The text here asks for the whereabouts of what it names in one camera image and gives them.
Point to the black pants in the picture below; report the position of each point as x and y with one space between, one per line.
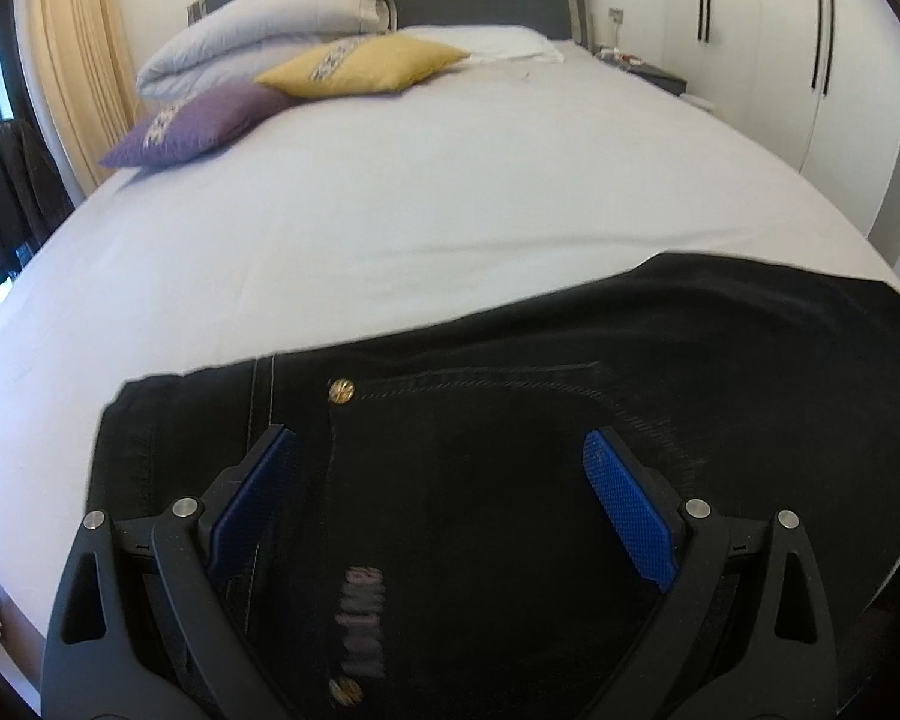
495 480

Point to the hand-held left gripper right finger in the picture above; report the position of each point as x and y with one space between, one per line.
630 510

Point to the white wardrobe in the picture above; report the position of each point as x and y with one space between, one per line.
757 52

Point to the cream curtain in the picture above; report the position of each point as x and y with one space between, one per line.
75 52

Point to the bed with white sheet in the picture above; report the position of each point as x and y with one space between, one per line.
420 202

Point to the yellow cushion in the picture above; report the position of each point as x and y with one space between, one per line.
390 64

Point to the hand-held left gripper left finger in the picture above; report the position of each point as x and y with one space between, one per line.
251 502

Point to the white pillow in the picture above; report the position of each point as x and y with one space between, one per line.
487 41

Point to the folded grey duvet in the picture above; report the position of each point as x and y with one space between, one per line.
270 22

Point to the dark grey nightstand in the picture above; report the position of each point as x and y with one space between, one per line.
660 77

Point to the purple cushion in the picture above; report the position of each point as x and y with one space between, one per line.
202 124

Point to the black hanging jacket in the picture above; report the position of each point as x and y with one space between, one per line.
15 195

